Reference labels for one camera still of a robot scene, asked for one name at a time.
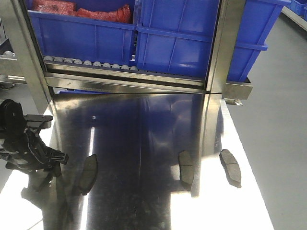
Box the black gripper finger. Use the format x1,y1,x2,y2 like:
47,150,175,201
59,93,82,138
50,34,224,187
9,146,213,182
24,115,53,130
44,147,69,176

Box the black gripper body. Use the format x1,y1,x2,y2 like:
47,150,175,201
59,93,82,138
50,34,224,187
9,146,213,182
0,99,48,173

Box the dark brake pad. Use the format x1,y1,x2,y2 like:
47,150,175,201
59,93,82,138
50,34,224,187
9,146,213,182
178,150,195,190
219,149,241,188
77,154,98,196

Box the grey roller conveyor track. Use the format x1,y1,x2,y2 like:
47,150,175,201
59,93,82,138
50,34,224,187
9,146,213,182
43,56,138,71

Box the left blue plastic bin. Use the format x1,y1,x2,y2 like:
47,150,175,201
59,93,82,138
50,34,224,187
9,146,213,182
25,0,136,65

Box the blue plastic bin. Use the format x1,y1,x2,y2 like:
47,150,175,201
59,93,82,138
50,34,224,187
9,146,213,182
135,0,290,82
25,0,136,65

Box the red bubble wrap bags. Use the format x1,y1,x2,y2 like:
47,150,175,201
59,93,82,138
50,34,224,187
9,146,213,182
32,0,132,23

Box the right blue plastic bin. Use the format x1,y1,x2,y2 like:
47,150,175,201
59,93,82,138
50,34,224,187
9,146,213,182
135,0,290,82

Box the far blue bin corner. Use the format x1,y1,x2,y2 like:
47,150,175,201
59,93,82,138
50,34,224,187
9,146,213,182
287,0,307,16

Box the stainless steel rack frame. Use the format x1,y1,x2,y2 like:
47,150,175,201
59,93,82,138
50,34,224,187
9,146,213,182
0,0,253,114

